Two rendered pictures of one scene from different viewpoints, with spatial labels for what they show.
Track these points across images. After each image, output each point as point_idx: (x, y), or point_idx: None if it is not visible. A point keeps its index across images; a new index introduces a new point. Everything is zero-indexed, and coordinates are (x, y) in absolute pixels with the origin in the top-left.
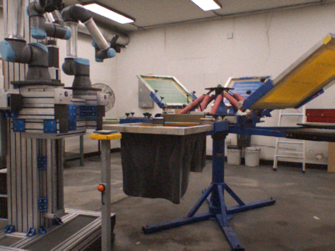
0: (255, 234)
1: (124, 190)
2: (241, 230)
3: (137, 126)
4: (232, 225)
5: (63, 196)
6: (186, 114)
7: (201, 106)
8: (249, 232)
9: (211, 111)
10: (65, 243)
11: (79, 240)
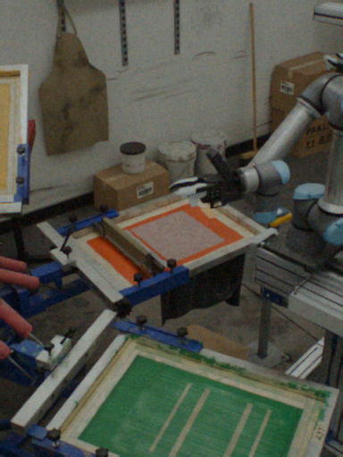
0: (2, 399)
1: (238, 303)
2: (9, 416)
3: (231, 212)
4: (2, 436)
5: (318, 377)
6: (123, 230)
7: (15, 272)
8: (5, 406)
9: (19, 262)
10: (308, 365)
11: (291, 367)
